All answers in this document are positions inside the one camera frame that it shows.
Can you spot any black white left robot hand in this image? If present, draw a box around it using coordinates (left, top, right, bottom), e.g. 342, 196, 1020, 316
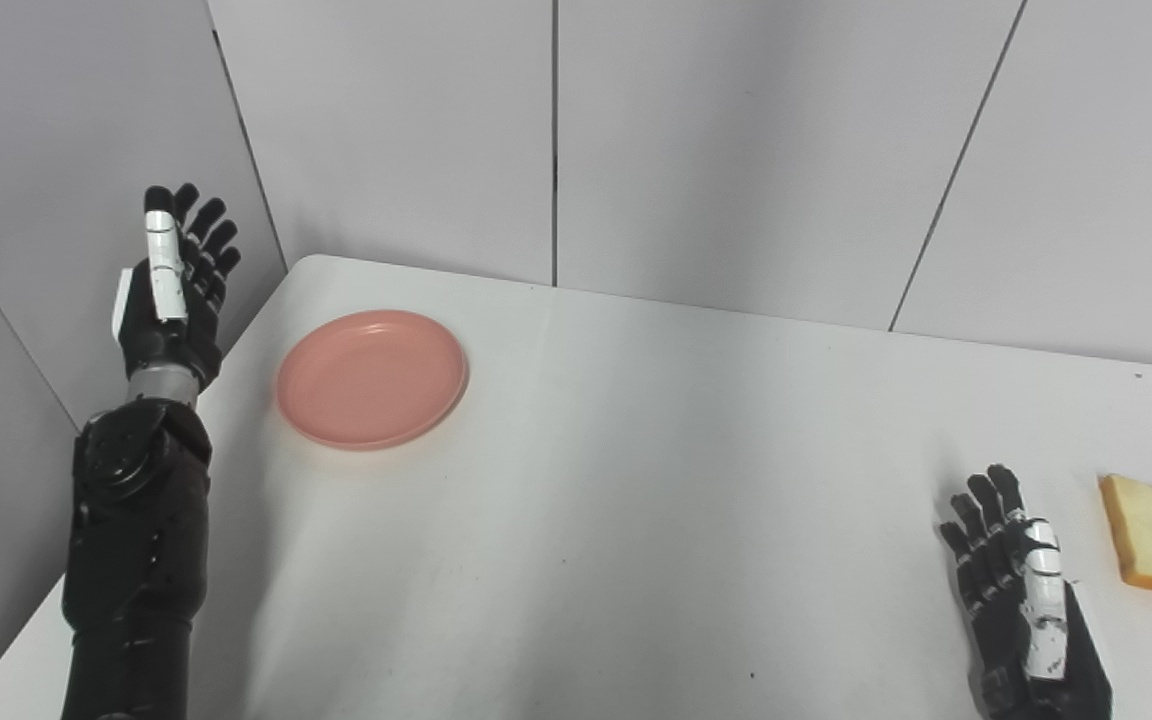
112, 183, 242, 396

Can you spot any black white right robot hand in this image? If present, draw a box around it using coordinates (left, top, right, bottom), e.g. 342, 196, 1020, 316
939, 464, 1115, 720

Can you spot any pink round plate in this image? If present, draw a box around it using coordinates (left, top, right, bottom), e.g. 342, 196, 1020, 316
276, 310, 469, 452

